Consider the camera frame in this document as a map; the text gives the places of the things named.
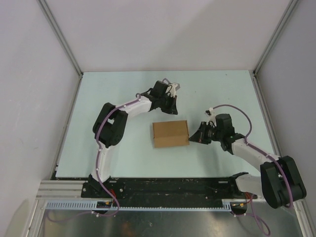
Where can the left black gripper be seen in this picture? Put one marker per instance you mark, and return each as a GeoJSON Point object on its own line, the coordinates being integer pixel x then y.
{"type": "Point", "coordinates": [172, 109]}

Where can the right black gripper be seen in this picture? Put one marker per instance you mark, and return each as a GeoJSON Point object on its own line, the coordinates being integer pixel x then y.
{"type": "Point", "coordinates": [199, 136]}

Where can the brown cardboard box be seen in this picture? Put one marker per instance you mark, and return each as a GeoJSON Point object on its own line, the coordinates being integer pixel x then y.
{"type": "Point", "coordinates": [170, 134]}

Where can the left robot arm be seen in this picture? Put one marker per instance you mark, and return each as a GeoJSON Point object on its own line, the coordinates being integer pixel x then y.
{"type": "Point", "coordinates": [111, 123]}

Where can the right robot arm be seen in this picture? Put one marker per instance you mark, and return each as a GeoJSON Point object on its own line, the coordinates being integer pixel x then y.
{"type": "Point", "coordinates": [280, 182]}

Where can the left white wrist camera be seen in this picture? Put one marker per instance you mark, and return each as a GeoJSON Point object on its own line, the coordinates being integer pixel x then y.
{"type": "Point", "coordinates": [172, 89]}

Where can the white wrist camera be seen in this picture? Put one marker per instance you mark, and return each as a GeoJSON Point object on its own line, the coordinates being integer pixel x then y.
{"type": "Point", "coordinates": [172, 89]}
{"type": "Point", "coordinates": [211, 116]}

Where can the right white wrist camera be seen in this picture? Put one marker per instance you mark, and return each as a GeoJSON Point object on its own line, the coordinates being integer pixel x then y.
{"type": "Point", "coordinates": [211, 116]}

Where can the grey slotted cable duct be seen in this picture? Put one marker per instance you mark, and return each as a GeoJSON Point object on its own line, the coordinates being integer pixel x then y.
{"type": "Point", "coordinates": [100, 205]}

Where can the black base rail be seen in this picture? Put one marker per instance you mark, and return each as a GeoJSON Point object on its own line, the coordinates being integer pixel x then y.
{"type": "Point", "coordinates": [175, 200]}

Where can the aluminium frame rail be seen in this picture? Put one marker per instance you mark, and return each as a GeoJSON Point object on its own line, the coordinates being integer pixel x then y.
{"type": "Point", "coordinates": [59, 188]}

